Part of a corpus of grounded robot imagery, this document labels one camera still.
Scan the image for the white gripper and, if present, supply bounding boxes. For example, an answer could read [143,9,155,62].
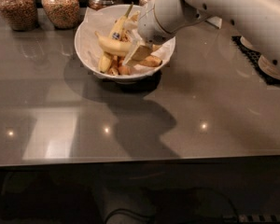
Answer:
[122,0,177,66]

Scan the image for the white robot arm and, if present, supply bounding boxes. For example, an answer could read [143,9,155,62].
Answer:
[137,0,280,75]

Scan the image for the brown spotted banana right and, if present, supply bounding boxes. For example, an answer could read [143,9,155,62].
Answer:
[139,55,162,67]

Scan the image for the small brown banana middle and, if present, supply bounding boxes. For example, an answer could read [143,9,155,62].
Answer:
[118,59,131,76]

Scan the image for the small brown banana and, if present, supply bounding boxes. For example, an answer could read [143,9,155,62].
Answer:
[118,59,131,76]
[107,56,119,76]

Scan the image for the small brown banana left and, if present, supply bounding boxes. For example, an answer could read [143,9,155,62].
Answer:
[107,56,119,76]

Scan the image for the white bowl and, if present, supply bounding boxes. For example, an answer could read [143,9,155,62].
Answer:
[75,5,175,84]

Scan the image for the stickered yellow banana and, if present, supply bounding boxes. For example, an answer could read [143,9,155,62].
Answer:
[98,4,133,73]

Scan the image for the white paper bowl liner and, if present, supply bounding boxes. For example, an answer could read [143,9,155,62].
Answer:
[75,5,175,83]

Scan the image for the white folded sign stand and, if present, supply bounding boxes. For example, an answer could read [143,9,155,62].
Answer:
[206,17,223,29]

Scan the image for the stack of white bowls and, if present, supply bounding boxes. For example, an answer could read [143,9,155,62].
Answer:
[240,36,257,51]

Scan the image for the black rubber mat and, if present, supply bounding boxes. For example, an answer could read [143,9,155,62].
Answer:
[231,35,280,85]

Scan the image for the stack of paper plates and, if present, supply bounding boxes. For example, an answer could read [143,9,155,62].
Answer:
[258,56,280,80]

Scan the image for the glass jar far left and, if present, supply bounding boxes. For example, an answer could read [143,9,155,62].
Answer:
[0,0,38,32]

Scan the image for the black cable under table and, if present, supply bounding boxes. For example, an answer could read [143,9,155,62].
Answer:
[103,186,280,224]

